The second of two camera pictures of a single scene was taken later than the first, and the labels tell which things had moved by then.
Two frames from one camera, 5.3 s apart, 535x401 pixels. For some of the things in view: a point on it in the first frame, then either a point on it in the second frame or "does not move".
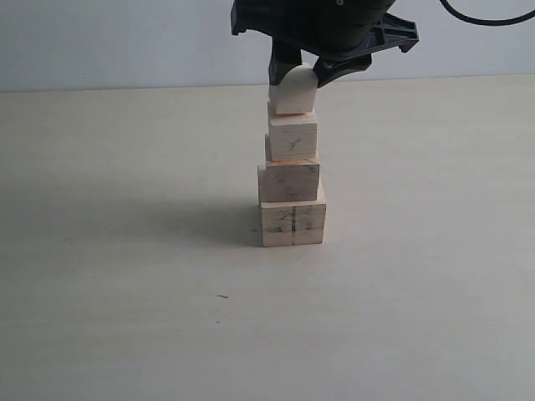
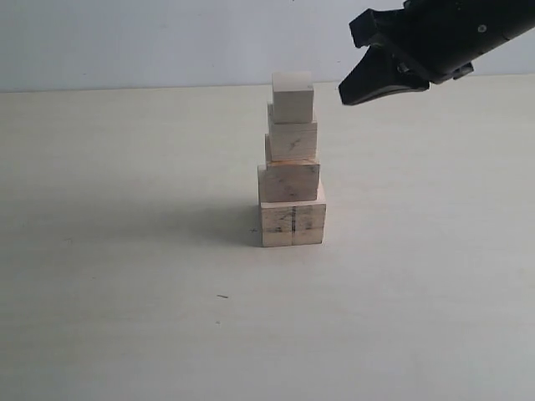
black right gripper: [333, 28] → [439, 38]
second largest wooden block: [288, 181] does not move
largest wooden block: [292, 223] does not move
